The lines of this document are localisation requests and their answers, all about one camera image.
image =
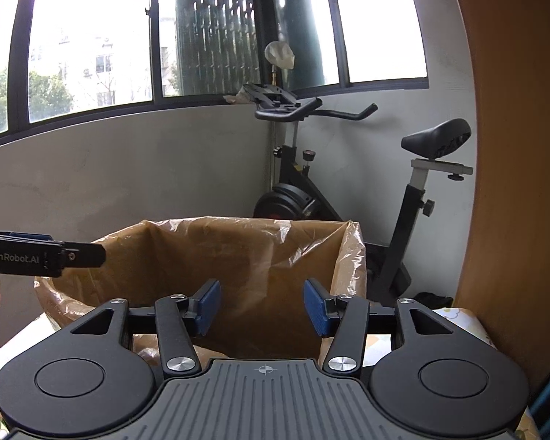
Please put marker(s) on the wooden wardrobe panel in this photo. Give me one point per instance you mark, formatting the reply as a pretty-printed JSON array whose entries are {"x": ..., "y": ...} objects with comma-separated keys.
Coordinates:
[{"x": 505, "y": 279}]

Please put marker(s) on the black exercise bike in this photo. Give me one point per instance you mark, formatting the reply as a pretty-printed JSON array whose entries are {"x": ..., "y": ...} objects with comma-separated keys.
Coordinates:
[{"x": 409, "y": 193}]

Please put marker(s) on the black window frame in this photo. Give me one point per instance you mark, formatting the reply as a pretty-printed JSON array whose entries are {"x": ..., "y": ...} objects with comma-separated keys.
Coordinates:
[{"x": 65, "y": 62}]

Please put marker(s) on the brown cardboard box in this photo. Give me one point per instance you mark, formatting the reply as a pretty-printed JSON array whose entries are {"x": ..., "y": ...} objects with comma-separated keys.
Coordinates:
[{"x": 261, "y": 266}]

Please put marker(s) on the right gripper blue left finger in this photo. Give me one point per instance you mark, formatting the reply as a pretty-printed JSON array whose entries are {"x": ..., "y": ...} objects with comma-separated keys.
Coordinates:
[{"x": 181, "y": 318}]

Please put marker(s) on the white bag on stick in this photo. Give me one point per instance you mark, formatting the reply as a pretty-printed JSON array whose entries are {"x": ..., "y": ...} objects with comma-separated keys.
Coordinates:
[{"x": 280, "y": 56}]

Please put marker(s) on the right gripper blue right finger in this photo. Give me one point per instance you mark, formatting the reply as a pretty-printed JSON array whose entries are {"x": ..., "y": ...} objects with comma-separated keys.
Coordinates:
[{"x": 343, "y": 319}]

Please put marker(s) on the checkered floral bed sheet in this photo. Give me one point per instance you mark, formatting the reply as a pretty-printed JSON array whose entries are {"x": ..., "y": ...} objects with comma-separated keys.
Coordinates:
[{"x": 377, "y": 346}]

